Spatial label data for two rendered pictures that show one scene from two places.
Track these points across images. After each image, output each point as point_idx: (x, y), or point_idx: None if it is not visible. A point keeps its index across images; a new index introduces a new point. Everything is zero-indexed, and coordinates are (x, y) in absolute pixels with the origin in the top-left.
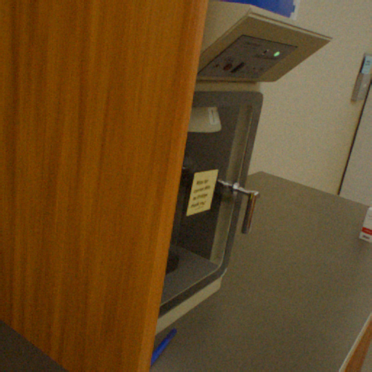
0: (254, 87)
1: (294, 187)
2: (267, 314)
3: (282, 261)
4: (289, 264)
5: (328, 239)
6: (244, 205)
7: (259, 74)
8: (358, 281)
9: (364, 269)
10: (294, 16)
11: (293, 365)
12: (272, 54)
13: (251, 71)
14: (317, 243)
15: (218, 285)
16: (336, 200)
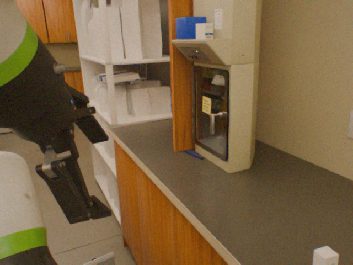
0: (226, 68)
1: None
2: (204, 179)
3: (257, 202)
4: (253, 203)
5: (309, 249)
6: None
7: (208, 60)
8: (225, 225)
9: (243, 240)
10: (197, 36)
11: (171, 174)
12: (196, 51)
13: (202, 58)
14: (297, 236)
15: (228, 169)
16: None
